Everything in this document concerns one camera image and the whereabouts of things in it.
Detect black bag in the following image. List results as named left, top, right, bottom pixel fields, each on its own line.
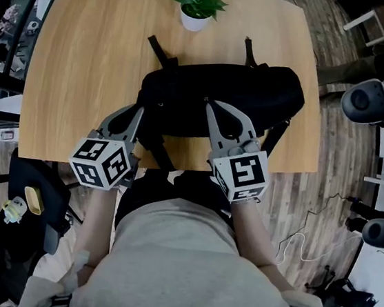
left=128, top=24, right=313, bottom=188

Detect white stool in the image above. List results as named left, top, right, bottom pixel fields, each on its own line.
left=340, top=4, right=384, bottom=52

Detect black padded chair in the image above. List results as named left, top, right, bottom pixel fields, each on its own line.
left=0, top=146, right=79, bottom=307

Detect black metal shelf frame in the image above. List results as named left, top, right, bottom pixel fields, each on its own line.
left=0, top=0, right=80, bottom=107

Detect white cable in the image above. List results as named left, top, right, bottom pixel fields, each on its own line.
left=274, top=226, right=365, bottom=275

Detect person's grey shirt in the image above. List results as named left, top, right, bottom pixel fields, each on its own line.
left=19, top=179, right=352, bottom=307

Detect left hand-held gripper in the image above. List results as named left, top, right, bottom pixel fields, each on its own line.
left=64, top=97, right=147, bottom=196

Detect green plant in white pot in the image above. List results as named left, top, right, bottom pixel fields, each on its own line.
left=161, top=0, right=230, bottom=37

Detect black chair wheel base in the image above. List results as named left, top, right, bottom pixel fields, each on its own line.
left=301, top=262, right=382, bottom=307

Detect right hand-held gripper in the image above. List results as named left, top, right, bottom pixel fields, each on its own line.
left=193, top=97, right=280, bottom=208

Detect black office chair with headrest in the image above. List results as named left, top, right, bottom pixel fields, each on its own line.
left=338, top=58, right=384, bottom=128

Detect yellow case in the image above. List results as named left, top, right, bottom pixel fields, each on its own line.
left=21, top=184, right=48, bottom=217

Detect person's black trousers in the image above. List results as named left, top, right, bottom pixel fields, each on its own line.
left=113, top=163, right=243, bottom=241

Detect person's left forearm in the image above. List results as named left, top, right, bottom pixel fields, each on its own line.
left=70, top=181, right=122, bottom=281

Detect small pale toy figure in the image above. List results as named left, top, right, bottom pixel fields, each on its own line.
left=0, top=195, right=30, bottom=228

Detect person's right forearm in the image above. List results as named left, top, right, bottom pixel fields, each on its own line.
left=220, top=195, right=307, bottom=295

